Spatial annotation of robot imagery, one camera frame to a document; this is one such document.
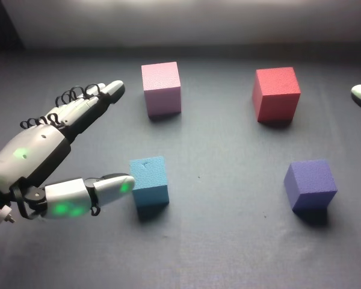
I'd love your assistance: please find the red foam cube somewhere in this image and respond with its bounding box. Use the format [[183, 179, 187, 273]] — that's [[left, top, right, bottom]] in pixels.
[[252, 67, 301, 123]]

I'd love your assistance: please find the pink foam cube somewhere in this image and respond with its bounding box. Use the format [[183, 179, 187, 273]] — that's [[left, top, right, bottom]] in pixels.
[[141, 61, 182, 118]]

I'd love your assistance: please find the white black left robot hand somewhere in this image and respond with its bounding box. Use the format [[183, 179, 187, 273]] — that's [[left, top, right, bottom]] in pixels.
[[0, 79, 136, 220]]

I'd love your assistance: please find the small blue foam cube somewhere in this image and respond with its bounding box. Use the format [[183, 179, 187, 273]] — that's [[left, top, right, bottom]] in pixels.
[[129, 155, 170, 210]]

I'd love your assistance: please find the small purple foam cube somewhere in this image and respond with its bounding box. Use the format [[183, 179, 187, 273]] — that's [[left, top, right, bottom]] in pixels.
[[283, 159, 339, 213]]

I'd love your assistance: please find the grey table cloth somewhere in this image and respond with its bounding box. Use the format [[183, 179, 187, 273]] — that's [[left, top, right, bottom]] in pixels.
[[0, 45, 361, 289]]

